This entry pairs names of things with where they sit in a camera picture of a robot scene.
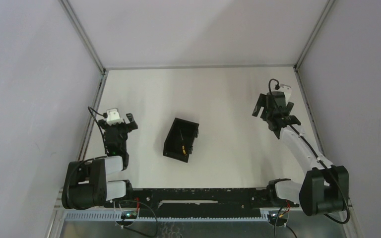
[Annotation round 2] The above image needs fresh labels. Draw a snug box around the yellow black screwdriver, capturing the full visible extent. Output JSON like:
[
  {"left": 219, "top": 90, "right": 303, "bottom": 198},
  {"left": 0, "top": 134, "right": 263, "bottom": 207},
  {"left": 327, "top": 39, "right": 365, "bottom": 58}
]
[{"left": 179, "top": 129, "right": 187, "bottom": 156}]

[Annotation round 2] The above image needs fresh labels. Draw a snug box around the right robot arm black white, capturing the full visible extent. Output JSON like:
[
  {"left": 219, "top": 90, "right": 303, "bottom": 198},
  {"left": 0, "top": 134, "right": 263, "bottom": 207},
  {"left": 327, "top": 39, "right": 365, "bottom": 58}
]
[{"left": 252, "top": 91, "right": 349, "bottom": 216}]

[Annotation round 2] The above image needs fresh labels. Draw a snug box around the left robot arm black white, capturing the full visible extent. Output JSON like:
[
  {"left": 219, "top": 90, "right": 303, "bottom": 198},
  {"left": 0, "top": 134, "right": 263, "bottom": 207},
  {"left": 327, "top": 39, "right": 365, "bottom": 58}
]
[{"left": 61, "top": 111, "right": 138, "bottom": 210}]

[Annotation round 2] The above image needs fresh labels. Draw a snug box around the black plastic bin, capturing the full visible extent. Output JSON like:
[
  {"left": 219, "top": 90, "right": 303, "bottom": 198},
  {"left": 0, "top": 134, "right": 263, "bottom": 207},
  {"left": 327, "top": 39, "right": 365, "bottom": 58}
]
[{"left": 163, "top": 118, "right": 199, "bottom": 163}]

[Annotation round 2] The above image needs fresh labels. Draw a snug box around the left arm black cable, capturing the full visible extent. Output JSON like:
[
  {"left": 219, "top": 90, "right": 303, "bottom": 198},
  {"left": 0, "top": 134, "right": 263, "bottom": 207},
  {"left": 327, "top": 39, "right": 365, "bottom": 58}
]
[{"left": 87, "top": 106, "right": 109, "bottom": 155}]

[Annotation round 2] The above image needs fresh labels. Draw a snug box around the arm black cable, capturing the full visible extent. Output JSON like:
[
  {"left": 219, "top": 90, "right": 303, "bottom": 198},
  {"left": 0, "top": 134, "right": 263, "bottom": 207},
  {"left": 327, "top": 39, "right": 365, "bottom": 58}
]
[
  {"left": 87, "top": 106, "right": 109, "bottom": 155},
  {"left": 268, "top": 78, "right": 352, "bottom": 225}
]

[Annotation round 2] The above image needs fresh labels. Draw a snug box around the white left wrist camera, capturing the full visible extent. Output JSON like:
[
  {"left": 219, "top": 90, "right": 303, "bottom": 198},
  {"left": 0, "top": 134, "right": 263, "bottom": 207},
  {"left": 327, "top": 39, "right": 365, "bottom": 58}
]
[{"left": 106, "top": 108, "right": 124, "bottom": 125}]

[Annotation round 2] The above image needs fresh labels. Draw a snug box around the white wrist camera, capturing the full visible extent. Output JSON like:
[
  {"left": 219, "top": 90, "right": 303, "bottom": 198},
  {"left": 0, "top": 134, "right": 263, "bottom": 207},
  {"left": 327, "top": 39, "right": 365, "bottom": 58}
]
[
  {"left": 278, "top": 84, "right": 292, "bottom": 104},
  {"left": 106, "top": 108, "right": 124, "bottom": 125}
]

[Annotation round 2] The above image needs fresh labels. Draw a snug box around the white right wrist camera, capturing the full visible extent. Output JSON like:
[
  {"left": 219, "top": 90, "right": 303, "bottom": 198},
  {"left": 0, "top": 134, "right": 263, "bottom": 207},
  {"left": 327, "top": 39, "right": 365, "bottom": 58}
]
[{"left": 278, "top": 84, "right": 292, "bottom": 104}]

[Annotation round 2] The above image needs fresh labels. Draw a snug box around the aluminium frame right floor rail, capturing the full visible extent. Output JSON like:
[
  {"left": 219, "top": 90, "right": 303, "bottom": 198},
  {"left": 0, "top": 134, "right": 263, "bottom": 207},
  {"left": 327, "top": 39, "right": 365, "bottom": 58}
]
[{"left": 293, "top": 66, "right": 326, "bottom": 156}]

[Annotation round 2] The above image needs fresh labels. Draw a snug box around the aluminium frame floor rail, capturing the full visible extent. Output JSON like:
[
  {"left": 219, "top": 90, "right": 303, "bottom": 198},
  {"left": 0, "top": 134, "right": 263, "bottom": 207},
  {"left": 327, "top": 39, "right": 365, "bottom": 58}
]
[
  {"left": 293, "top": 66, "right": 326, "bottom": 156},
  {"left": 77, "top": 71, "right": 108, "bottom": 161}
]

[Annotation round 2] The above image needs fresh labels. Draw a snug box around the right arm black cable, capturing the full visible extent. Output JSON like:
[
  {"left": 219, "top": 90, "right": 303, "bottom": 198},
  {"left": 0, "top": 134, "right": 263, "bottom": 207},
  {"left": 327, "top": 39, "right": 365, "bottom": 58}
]
[{"left": 268, "top": 78, "right": 352, "bottom": 225}]

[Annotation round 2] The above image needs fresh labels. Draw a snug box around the aluminium frame left floor rail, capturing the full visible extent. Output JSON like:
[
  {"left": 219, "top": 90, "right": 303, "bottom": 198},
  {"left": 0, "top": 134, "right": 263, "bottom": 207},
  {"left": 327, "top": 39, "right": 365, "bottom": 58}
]
[{"left": 77, "top": 71, "right": 108, "bottom": 161}]

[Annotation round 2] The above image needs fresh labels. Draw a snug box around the aluminium frame back rail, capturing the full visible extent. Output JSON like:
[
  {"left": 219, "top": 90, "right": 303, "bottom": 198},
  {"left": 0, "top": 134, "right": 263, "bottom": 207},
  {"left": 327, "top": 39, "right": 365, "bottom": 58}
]
[{"left": 105, "top": 64, "right": 295, "bottom": 71}]

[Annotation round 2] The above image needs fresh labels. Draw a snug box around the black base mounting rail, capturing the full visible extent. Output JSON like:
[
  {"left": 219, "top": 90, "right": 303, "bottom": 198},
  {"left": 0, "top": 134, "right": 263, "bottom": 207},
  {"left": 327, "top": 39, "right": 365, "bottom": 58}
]
[{"left": 125, "top": 187, "right": 277, "bottom": 218}]

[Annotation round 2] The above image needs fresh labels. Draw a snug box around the white slotted cable duct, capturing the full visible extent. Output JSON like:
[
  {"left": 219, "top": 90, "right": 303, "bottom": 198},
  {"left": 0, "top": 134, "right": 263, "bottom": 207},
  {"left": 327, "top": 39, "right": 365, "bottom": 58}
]
[{"left": 64, "top": 210, "right": 269, "bottom": 222}]

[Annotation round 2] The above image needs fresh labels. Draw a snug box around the right controller board with wires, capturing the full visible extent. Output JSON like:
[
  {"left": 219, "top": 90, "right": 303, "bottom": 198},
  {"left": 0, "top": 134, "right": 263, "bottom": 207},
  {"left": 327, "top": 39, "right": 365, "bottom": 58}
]
[{"left": 268, "top": 200, "right": 298, "bottom": 238}]

